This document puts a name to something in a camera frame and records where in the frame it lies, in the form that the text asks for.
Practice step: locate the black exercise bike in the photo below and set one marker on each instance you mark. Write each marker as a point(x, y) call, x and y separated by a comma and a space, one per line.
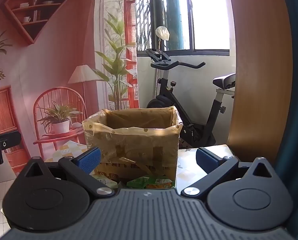
point(193, 134)

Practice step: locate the brown cardboard box with liner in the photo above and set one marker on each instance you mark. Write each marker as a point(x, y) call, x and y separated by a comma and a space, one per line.
point(135, 142)

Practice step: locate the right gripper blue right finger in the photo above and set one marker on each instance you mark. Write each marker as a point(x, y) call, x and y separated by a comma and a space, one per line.
point(218, 170)

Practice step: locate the floral checkered tablecloth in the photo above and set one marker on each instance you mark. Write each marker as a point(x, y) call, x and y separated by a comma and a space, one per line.
point(187, 171)

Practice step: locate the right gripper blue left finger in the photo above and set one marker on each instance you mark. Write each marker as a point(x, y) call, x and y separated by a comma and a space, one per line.
point(78, 170)

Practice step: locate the green snack bag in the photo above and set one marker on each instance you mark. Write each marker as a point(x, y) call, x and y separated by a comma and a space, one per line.
point(151, 182)

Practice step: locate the pale green snack packet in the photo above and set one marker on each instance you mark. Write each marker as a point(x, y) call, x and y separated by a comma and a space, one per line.
point(106, 181)

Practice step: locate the pink room-print wall backdrop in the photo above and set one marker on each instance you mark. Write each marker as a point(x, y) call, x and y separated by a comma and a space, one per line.
point(61, 61)

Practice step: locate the wooden headboard panel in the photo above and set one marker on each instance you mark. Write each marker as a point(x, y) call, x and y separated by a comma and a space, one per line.
point(264, 68)

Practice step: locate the white cloth on pole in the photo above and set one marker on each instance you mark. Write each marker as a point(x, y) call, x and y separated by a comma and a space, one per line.
point(162, 33)

